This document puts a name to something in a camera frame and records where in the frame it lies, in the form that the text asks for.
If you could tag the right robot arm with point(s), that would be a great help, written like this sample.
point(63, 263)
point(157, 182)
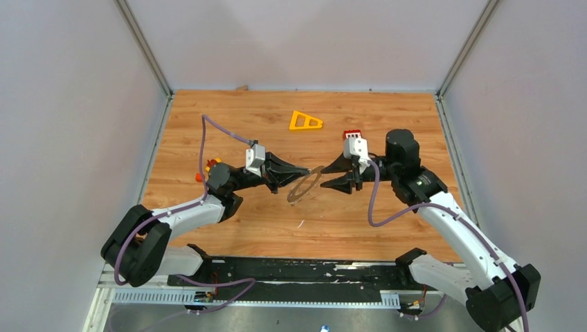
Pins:
point(497, 292)

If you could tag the toy brick car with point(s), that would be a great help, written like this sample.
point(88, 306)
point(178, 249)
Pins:
point(212, 162)

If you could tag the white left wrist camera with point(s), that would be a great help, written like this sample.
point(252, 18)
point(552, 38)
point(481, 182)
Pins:
point(254, 159)

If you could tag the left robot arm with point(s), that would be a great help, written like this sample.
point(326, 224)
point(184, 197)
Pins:
point(138, 248)

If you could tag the red toy window block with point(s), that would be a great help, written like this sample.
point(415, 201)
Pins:
point(355, 133)

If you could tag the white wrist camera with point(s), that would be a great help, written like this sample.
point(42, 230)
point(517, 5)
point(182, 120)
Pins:
point(254, 159)
point(357, 147)

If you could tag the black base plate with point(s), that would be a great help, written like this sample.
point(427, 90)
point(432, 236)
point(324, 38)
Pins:
point(286, 281)

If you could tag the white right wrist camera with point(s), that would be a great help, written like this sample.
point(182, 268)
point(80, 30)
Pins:
point(357, 147)

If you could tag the yellow triangular toy frame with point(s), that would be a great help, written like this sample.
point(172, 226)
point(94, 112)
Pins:
point(303, 122)

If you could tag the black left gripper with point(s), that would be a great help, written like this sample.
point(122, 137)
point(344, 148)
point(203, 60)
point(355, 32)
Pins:
point(280, 172)

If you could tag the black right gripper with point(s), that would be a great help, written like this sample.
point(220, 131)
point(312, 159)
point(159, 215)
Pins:
point(340, 164)

